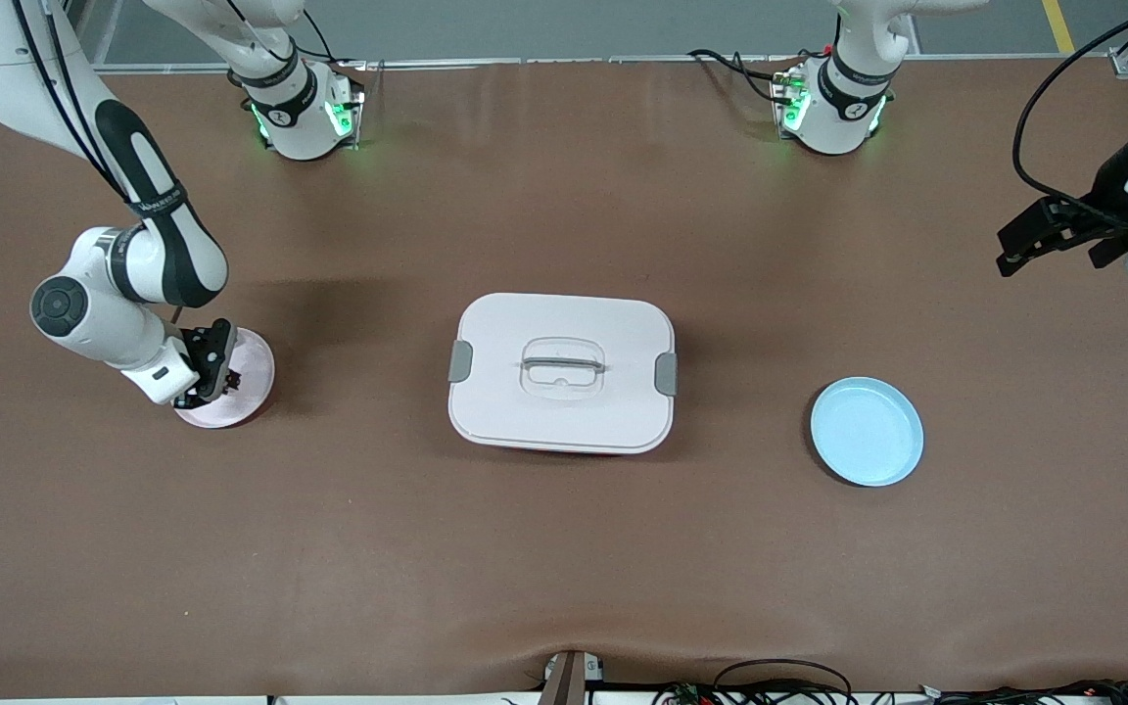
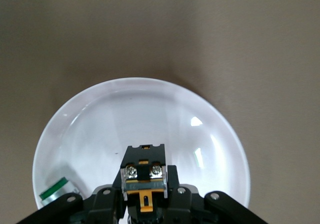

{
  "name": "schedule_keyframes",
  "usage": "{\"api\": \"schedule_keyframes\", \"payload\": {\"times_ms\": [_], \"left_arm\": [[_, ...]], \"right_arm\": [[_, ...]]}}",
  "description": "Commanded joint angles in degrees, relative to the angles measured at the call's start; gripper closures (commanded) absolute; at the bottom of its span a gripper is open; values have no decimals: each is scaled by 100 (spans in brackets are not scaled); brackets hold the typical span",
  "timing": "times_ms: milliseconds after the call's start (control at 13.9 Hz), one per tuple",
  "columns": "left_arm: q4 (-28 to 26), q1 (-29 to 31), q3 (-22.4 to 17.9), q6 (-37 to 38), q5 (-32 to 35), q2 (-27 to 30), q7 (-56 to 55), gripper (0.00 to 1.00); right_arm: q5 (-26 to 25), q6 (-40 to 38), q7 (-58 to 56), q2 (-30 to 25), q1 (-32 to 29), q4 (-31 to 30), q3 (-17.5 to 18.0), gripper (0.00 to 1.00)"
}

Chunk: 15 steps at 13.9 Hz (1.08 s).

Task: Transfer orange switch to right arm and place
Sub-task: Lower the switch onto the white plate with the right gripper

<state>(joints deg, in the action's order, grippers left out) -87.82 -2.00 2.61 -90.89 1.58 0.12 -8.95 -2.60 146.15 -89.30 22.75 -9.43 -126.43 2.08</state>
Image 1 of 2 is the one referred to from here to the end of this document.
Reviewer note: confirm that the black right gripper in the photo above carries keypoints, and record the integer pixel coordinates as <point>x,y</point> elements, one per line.
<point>204,349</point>

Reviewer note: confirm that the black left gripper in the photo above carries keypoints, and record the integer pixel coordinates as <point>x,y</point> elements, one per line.
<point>1103,208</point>

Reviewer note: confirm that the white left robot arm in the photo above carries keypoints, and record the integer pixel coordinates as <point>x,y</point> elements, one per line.
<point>838,108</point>

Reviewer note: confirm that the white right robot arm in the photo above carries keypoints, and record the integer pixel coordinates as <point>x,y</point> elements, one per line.
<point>163,255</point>

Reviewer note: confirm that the pink round plate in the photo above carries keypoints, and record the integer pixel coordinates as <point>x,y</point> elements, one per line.
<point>251,392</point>

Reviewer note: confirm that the light blue round plate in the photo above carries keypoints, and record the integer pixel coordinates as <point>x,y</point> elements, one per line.
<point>868,431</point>

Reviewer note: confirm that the white lidded storage box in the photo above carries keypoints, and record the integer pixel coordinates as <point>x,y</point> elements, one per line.
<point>564,411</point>

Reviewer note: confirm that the brown table mat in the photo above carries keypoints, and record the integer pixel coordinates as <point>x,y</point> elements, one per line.
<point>564,548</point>

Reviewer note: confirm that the silver table edge rail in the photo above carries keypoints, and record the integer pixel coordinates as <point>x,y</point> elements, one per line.
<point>525,61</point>

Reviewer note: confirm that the metal table bracket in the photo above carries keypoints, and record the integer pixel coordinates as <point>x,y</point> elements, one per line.
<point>569,681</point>

